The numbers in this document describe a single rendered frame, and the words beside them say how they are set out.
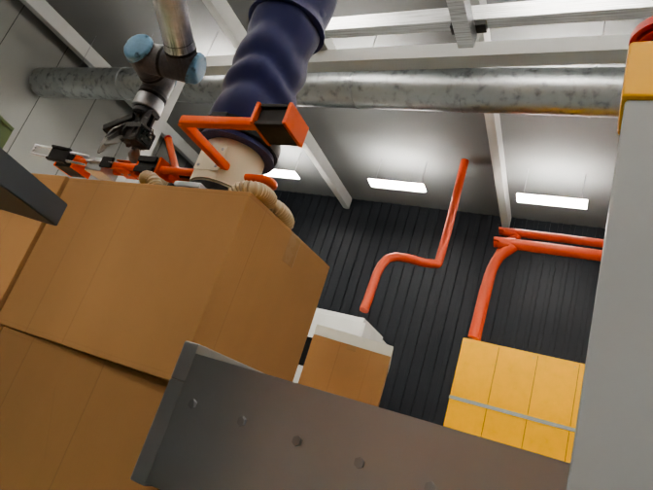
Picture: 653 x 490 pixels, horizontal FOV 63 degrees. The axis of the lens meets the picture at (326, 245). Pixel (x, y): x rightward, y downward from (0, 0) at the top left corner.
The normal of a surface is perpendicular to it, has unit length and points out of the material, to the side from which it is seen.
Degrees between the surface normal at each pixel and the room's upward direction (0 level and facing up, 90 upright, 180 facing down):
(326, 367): 90
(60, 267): 90
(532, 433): 90
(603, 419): 90
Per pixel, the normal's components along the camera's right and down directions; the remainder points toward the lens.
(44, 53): 0.89, 0.14
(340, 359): -0.08, -0.35
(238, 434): -0.38, -0.41
